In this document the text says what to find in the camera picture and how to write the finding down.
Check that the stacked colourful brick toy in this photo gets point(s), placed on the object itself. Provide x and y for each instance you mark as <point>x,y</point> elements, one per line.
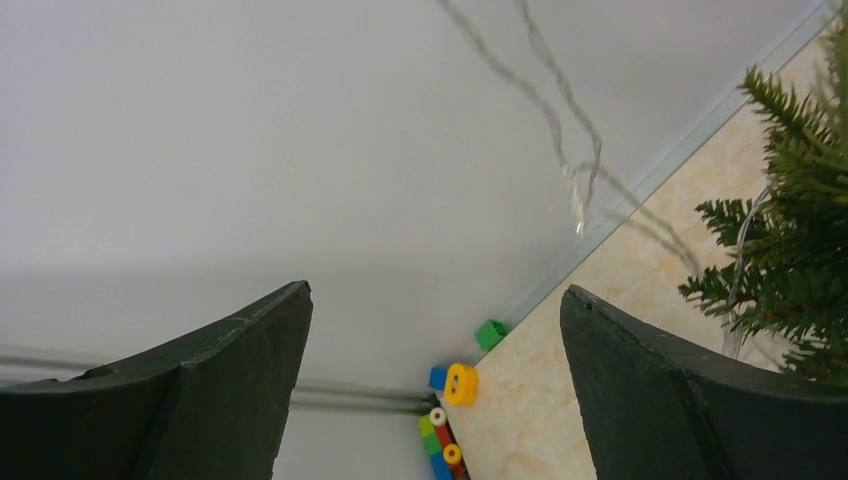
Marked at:
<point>446,457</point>

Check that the clear string fairy lights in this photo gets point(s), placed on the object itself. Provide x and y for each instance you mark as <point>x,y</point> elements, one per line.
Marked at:
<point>580,136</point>

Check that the yellow toy block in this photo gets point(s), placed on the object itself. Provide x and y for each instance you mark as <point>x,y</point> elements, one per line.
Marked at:
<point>461,385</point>

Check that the small green christmas tree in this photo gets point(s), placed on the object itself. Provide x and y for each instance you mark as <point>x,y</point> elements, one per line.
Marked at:
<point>788,269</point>

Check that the blue toy block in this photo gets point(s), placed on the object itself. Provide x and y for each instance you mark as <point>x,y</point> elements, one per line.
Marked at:
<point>437,378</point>

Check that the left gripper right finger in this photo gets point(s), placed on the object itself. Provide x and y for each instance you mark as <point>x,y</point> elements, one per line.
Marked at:
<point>657,406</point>

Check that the green toy block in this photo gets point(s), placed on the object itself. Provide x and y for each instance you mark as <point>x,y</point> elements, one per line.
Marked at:
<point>489,334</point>

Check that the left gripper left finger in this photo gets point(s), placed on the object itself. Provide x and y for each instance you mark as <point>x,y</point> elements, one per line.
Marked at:
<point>211,404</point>

